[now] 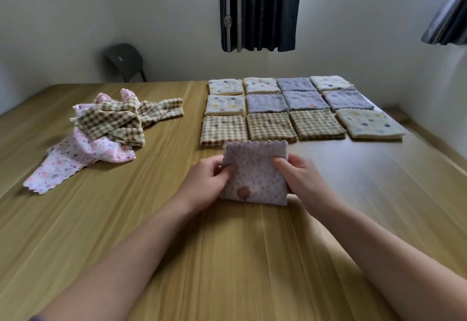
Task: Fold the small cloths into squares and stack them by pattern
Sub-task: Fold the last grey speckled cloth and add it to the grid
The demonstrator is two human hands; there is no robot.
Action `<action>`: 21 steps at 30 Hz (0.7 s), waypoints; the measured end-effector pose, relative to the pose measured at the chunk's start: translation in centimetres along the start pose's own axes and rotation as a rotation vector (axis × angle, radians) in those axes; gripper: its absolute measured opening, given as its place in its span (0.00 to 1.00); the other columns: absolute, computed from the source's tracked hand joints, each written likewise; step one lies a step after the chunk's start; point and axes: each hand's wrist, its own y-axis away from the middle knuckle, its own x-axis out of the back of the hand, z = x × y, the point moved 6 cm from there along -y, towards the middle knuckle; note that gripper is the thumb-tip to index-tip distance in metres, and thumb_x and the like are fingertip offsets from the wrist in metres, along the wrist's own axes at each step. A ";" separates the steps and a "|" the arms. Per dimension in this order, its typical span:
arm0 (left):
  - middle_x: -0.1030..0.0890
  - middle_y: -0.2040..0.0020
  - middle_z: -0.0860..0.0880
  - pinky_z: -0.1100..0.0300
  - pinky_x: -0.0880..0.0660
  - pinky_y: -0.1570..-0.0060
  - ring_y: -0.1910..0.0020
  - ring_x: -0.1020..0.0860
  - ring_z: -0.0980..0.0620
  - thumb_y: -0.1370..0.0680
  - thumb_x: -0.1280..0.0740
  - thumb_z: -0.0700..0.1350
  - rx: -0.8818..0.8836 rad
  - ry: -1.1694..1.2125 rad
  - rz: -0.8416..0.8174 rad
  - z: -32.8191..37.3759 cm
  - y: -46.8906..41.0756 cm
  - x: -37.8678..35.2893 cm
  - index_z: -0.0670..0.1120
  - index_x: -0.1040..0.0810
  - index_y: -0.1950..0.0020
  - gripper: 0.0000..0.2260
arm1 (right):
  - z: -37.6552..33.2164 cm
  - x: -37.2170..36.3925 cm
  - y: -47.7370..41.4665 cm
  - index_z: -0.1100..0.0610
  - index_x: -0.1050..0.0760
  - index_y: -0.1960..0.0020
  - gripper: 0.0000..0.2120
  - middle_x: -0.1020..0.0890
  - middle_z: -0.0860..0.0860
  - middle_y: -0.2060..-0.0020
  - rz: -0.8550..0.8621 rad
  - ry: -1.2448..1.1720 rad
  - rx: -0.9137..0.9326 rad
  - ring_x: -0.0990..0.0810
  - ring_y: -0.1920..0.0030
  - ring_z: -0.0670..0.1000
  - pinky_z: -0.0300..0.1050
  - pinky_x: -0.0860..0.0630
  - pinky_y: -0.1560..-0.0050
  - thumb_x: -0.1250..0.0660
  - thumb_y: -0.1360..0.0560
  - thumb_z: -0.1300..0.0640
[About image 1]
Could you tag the unfolded pink dotted cloth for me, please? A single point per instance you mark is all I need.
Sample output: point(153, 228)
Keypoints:
point(84, 153)

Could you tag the person's left hand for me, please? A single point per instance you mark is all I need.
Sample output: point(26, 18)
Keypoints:
point(202, 186)

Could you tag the lilac dotted cloth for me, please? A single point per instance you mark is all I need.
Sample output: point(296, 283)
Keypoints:
point(255, 171)

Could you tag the folded grey cloth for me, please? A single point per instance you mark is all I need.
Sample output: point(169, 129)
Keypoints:
point(267, 102)
point(347, 99)
point(305, 100)
point(296, 84)

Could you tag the person's right forearm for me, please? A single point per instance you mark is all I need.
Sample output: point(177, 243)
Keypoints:
point(386, 262)

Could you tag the dark striped curtain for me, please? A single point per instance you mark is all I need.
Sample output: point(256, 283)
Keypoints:
point(448, 18)
point(261, 7)

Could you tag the folded checked cloth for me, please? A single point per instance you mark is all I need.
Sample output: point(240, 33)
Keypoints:
point(271, 126)
point(223, 129)
point(316, 124)

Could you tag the unfolded checked cloth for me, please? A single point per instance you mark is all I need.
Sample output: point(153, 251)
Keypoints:
point(162, 110)
point(109, 120)

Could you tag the folded white dotted cloth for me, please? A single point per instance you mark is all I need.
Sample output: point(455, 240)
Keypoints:
point(225, 104)
point(225, 86)
point(369, 123)
point(261, 85)
point(331, 82)

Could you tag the dark plastic chair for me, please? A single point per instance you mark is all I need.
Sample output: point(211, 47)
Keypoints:
point(126, 60)

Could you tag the person's right hand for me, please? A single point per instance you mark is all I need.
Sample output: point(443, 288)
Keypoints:
point(306, 186)

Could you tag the person's left thumb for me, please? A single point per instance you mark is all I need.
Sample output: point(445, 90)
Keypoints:
point(226, 173)

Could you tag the person's right thumb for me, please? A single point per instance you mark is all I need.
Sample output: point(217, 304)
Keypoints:
point(281, 169)

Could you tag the person's left forearm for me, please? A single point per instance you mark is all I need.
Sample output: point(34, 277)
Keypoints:
point(120, 266)

